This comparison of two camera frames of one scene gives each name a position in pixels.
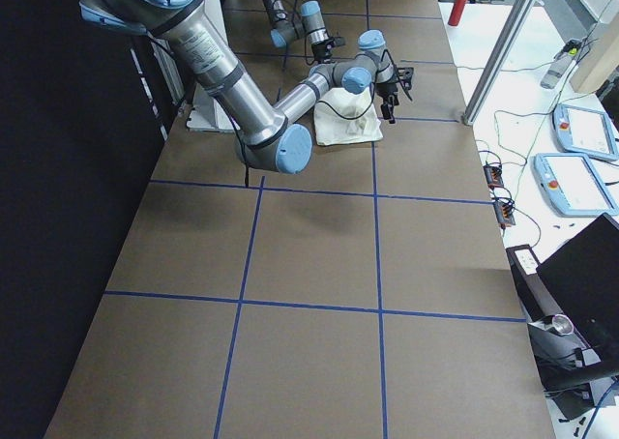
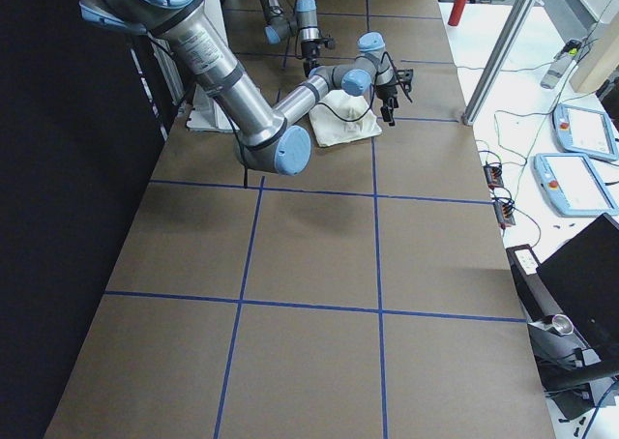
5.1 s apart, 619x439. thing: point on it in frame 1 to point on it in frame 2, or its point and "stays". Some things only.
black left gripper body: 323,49 to 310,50
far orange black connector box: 493,175 stays
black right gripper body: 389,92 stays
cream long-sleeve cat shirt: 341,117 stays
